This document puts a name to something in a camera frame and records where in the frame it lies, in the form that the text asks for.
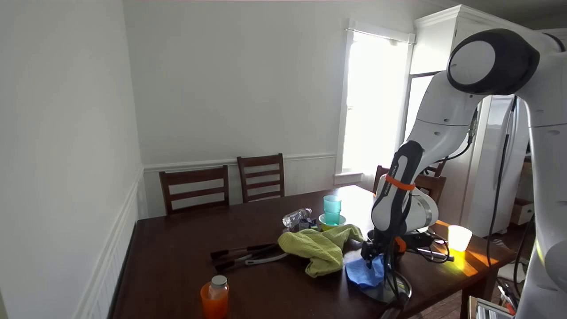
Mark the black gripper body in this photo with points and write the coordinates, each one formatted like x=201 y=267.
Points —
x=376 y=242

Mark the blue striped towel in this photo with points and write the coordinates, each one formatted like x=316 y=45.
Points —
x=362 y=276

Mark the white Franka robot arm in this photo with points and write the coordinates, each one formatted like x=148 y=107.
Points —
x=444 y=113

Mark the green towel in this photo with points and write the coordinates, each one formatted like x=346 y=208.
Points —
x=320 y=249

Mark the teal plastic cup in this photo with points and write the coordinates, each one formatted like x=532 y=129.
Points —
x=332 y=208

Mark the dark wooden chair curved back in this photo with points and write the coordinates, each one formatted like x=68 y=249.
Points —
x=394 y=313

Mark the clear plastic bottle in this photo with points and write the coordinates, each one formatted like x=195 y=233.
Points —
x=298 y=219

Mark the translucent white plastic cup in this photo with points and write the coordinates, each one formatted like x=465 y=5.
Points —
x=460 y=239

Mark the white refrigerator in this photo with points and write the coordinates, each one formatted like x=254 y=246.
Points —
x=481 y=178

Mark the white framed panel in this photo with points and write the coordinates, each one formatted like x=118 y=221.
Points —
x=488 y=309

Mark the cardboard box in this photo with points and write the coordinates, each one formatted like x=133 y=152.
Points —
x=523 y=214

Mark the orange juice bottle white cap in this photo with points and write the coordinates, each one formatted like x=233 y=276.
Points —
x=215 y=302

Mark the bright window white frame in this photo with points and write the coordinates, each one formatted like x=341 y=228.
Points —
x=373 y=100

